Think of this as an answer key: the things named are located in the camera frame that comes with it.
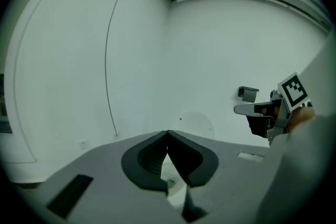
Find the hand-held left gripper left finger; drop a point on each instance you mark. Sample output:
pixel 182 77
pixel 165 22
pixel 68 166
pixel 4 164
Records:
pixel 147 160

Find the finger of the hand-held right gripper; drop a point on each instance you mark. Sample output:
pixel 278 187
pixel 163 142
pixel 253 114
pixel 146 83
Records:
pixel 258 124
pixel 246 108

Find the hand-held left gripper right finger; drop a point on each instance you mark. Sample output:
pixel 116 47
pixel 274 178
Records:
pixel 190 160

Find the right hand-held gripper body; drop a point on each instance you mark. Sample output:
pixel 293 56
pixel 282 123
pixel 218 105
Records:
pixel 292 91

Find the person's right forearm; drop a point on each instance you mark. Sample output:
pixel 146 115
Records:
pixel 302 165

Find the black toilet paper holder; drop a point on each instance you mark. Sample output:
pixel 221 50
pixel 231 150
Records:
pixel 248 94

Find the white toilet bowl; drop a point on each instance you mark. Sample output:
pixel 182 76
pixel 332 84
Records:
pixel 173 186

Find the dark framed panel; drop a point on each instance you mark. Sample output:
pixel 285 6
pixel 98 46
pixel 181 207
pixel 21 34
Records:
pixel 4 105

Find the white wall socket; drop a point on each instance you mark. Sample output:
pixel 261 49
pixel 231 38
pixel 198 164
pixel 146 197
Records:
pixel 84 144

